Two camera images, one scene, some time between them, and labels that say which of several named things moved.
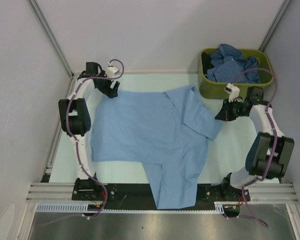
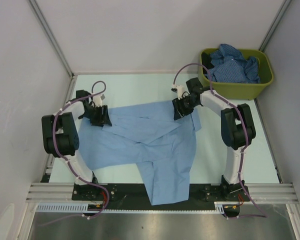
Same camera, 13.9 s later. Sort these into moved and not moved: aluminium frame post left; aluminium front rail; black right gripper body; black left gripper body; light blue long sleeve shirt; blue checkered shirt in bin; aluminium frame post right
Moved: light blue long sleeve shirt; black right gripper body; black left gripper body
Not moved: blue checkered shirt in bin; aluminium frame post left; aluminium front rail; aluminium frame post right
